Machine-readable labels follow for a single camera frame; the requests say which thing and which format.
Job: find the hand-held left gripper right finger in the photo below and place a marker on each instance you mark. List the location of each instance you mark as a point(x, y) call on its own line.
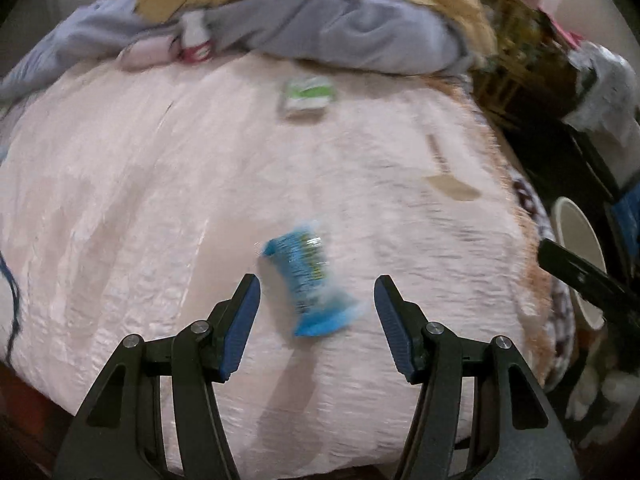
point(395, 330)

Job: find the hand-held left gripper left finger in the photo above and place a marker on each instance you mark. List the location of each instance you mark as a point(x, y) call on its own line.
point(240, 330)

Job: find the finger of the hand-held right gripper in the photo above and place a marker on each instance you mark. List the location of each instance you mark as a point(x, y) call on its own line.
point(585, 275)

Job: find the white trash bin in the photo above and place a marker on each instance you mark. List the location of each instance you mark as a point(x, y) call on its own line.
point(575, 232)

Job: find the blue snack packet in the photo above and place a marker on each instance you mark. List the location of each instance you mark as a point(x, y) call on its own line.
point(307, 280)

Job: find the small green white box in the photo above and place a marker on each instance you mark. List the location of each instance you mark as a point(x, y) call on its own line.
point(307, 96)

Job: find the brown white patterned blanket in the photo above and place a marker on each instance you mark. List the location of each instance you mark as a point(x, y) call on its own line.
point(545, 260)

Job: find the white plush toy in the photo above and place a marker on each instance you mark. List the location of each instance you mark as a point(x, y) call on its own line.
point(605, 395)

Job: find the pink bed blanket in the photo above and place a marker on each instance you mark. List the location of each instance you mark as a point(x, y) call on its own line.
point(200, 185)

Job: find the brown spoon-shaped item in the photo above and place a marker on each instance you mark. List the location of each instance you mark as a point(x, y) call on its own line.
point(452, 185)

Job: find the white crumpled plastic bag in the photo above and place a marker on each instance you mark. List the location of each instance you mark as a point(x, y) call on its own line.
point(605, 90)

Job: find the cluttered wooden shelf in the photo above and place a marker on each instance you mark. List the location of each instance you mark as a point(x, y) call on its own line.
point(525, 60)

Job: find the grey blue cloth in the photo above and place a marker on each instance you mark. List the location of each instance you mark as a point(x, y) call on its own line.
point(350, 30)

